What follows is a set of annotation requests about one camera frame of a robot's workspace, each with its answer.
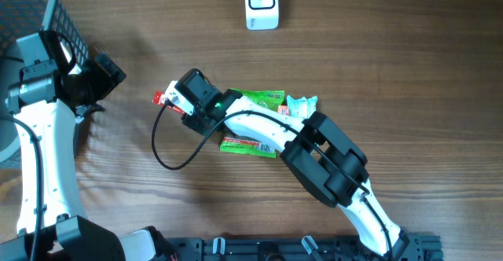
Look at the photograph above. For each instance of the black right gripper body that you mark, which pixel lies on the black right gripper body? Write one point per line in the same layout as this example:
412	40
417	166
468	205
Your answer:
192	121

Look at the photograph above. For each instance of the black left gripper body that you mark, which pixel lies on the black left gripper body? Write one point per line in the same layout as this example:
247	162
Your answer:
108	69

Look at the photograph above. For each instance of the red chocolate bar wrapper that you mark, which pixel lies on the red chocolate bar wrapper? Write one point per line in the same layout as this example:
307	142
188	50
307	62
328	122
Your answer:
159	99

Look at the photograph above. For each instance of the green gummy candy bag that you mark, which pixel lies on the green gummy candy bag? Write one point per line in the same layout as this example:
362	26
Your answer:
242	145

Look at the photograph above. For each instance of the mint green wipes packet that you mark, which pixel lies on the mint green wipes packet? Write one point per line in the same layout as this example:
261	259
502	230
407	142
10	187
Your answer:
302	107

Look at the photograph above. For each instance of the small orange white box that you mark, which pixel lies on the small orange white box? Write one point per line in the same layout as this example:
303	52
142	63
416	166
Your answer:
284	110

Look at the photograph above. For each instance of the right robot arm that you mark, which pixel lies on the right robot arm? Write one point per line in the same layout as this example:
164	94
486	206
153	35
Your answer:
324	160

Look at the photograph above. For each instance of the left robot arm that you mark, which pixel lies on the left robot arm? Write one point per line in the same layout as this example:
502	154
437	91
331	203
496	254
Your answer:
44	105

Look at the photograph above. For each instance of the white barcode scanner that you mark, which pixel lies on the white barcode scanner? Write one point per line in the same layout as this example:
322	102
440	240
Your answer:
261	14

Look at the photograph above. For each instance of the grey mesh plastic basket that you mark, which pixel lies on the grey mesh plastic basket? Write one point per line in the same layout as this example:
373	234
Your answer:
24	17

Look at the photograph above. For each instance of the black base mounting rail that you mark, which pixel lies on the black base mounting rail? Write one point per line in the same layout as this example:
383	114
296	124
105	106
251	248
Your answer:
342	248

